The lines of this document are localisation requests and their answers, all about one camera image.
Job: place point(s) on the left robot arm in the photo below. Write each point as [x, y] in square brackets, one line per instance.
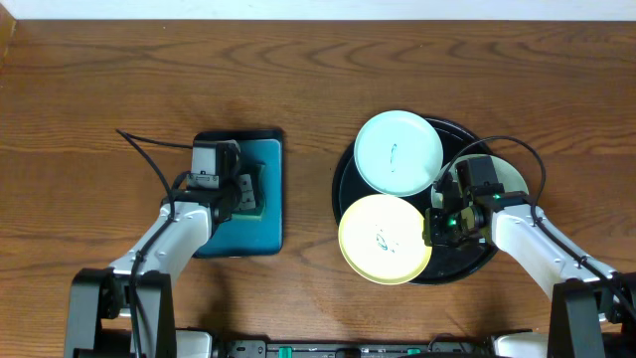
[126, 309]

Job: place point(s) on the black round tray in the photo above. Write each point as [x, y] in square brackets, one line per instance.
[446, 265]

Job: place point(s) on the green sponge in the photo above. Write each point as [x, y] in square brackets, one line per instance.
[256, 173]

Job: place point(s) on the pale green plate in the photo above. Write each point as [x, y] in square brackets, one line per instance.
[398, 152]
[507, 174]

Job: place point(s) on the pale green plate top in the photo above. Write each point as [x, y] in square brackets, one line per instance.
[398, 152]

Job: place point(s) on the yellow plate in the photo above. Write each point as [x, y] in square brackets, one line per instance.
[381, 237]

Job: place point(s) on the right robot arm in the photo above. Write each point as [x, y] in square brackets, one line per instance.
[593, 305]

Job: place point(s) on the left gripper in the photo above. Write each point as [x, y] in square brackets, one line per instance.
[246, 192]

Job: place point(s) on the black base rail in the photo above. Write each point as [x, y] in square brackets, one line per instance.
[264, 349]

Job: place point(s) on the teal rectangular tray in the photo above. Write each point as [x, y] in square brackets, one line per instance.
[244, 238]

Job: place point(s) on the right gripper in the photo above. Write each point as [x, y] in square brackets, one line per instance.
[431, 234]

